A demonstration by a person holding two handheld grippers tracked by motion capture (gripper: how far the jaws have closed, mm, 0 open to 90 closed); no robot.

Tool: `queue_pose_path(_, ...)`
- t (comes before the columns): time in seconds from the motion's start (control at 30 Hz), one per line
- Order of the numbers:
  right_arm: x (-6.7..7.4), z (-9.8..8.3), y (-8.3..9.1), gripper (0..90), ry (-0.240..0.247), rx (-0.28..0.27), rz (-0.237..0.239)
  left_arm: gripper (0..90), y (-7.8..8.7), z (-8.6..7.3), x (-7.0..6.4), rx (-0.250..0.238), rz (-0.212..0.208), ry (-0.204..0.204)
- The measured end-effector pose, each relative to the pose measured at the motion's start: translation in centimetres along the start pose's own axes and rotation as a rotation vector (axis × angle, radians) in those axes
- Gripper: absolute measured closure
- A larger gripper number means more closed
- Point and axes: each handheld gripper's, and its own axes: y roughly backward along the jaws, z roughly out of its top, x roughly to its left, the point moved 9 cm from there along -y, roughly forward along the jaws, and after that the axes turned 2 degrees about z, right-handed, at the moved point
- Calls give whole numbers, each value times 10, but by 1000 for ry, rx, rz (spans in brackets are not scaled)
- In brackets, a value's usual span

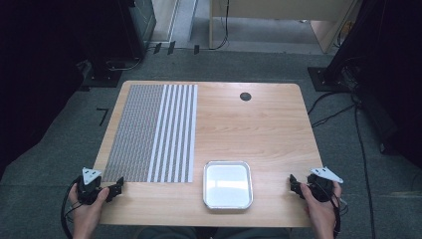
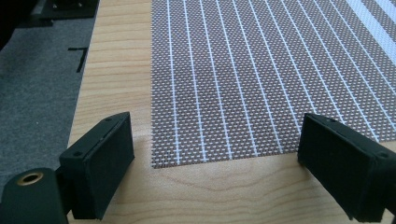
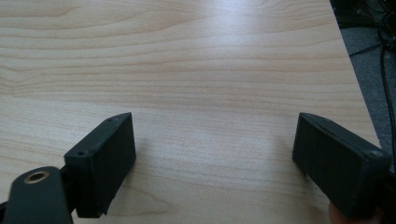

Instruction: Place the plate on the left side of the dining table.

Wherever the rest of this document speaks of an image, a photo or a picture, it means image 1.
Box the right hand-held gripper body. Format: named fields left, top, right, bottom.
left=306, top=165, right=344, bottom=203

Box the silver metal tray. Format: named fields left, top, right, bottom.
left=202, top=160, right=254, bottom=211

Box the right hand-held gripper cable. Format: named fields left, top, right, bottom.
left=317, top=185, right=349, bottom=239

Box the black stand base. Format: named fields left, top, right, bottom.
left=307, top=66, right=357, bottom=94
left=79, top=58, right=123, bottom=92

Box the black hanging cable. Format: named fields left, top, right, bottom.
left=198, top=0, right=231, bottom=52

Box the hand-held gripper cable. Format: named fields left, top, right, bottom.
left=60, top=175, right=84, bottom=239
left=317, top=185, right=349, bottom=239

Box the person's right hand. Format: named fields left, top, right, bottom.
left=300, top=181, right=343, bottom=230

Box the light wooden desk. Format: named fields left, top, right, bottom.
left=208, top=0, right=363, bottom=55

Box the left hand-held gripper cable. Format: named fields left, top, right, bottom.
left=60, top=175, right=84, bottom=239

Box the dark cabinet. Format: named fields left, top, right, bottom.
left=118, top=0, right=157, bottom=61

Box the long black floor cable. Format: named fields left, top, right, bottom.
left=352, top=98, right=377, bottom=239

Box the person's left hand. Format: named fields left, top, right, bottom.
left=68, top=186, right=110, bottom=231

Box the grey white striped placemat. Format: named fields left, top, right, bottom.
left=102, top=84, right=199, bottom=184

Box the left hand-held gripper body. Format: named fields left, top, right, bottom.
left=76, top=166, right=109, bottom=206

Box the black curtain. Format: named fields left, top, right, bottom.
left=322, top=0, right=422, bottom=170
left=0, top=0, right=133, bottom=182

